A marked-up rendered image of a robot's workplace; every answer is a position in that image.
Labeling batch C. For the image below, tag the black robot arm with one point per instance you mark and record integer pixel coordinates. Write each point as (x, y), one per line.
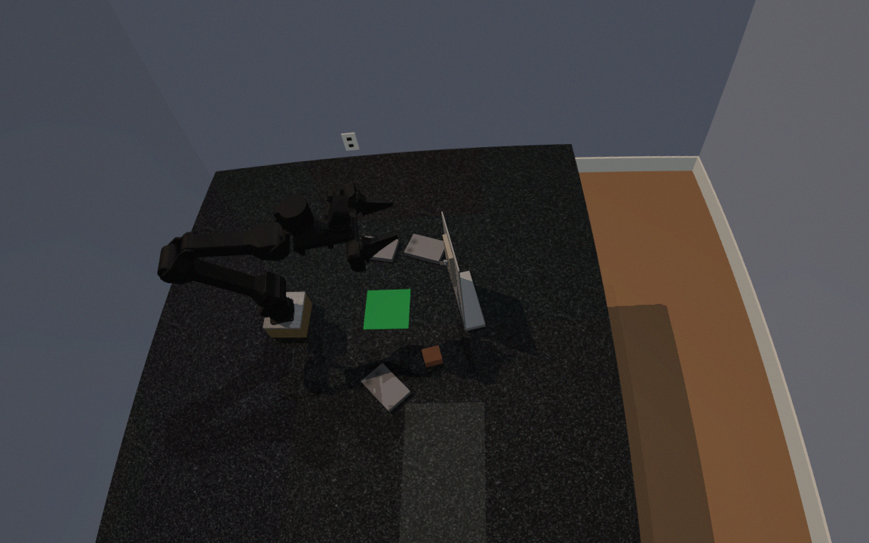
(179, 262)

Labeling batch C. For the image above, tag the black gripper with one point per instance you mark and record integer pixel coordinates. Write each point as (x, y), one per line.
(357, 251)

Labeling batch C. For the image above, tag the green square marked zone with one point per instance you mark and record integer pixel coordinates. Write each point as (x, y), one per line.
(387, 309)

